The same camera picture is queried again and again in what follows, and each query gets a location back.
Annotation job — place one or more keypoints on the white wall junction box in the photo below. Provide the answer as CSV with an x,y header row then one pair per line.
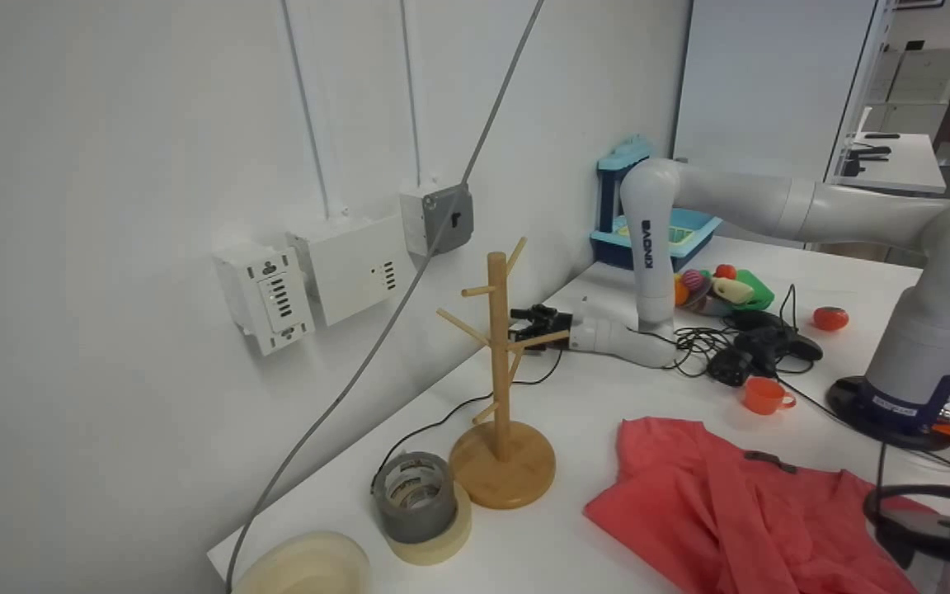
x,y
351,266

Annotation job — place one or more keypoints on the coral red cloth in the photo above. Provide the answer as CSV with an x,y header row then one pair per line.
x,y
719,518

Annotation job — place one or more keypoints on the blue black robot base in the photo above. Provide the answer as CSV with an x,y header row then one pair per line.
x,y
881,417

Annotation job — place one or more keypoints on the white wall socket box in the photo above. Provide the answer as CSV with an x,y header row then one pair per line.
x,y
266,293

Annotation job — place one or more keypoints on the green toy food container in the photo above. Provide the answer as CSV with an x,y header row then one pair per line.
x,y
719,290

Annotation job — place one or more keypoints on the background white desk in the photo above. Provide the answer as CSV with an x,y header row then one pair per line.
x,y
890,162

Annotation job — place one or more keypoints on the grey wall junction box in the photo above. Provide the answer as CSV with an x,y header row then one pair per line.
x,y
436,223

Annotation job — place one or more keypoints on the wooden mug tree stand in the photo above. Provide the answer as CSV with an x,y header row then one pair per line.
x,y
503,463

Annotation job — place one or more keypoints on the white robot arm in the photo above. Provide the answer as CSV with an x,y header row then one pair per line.
x,y
908,377

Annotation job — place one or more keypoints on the grey duct tape roll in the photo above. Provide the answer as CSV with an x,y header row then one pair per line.
x,y
415,496

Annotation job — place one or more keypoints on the black cable bundle device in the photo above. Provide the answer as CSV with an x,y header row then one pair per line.
x,y
759,345

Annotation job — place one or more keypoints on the cream masking tape roll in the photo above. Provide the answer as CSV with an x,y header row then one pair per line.
x,y
442,546

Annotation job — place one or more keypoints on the cream plastic bowl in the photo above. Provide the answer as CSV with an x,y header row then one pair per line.
x,y
312,566

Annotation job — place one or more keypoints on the orange plastic cup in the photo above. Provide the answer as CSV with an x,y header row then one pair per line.
x,y
767,398

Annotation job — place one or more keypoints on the red round toy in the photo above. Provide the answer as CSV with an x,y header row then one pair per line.
x,y
829,319

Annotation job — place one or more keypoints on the black power strip plug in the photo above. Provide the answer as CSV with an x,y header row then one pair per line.
x,y
538,323

